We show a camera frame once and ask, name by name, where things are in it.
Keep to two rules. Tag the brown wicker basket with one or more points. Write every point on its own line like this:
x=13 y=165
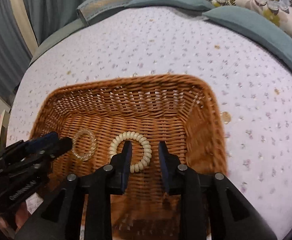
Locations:
x=180 y=110

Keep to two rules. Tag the blue curtain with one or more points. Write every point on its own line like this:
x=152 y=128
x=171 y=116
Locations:
x=45 y=17

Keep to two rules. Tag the teal pillow left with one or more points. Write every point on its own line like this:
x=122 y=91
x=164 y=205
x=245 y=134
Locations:
x=195 y=5

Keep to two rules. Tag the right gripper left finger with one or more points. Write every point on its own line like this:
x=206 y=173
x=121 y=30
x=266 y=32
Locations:
x=81 y=201

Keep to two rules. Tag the teal pillow right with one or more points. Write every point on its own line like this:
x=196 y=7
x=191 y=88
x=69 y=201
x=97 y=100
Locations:
x=255 y=27

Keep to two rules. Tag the teal pillow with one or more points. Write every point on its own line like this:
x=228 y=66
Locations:
x=255 y=27
x=195 y=5

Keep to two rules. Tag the folded teal blanket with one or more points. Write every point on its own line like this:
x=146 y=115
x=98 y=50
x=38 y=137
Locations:
x=93 y=11

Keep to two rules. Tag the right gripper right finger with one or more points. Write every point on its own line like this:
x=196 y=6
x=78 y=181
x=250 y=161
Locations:
x=210 y=203

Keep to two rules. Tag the lavender floral bedspread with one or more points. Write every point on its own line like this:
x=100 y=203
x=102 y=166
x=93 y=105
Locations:
x=251 y=86

